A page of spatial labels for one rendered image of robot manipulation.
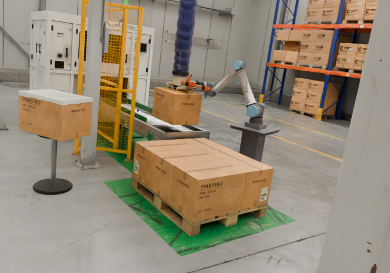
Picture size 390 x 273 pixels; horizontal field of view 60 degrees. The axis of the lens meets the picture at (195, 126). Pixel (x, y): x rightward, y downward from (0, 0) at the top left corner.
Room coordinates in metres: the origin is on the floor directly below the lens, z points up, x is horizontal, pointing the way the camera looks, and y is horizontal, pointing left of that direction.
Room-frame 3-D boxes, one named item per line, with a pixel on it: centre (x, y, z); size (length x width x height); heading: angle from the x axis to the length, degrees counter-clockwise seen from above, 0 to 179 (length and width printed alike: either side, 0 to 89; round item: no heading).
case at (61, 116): (3.42, 1.45, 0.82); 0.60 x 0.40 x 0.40; 66
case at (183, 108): (4.55, 0.29, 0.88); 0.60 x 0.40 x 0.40; 34
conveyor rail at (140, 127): (4.98, 1.05, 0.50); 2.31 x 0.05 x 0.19; 38
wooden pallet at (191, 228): (3.54, -0.11, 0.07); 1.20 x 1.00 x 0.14; 38
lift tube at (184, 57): (4.56, 0.28, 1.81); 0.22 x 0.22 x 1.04
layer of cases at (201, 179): (3.54, -0.11, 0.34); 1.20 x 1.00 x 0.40; 38
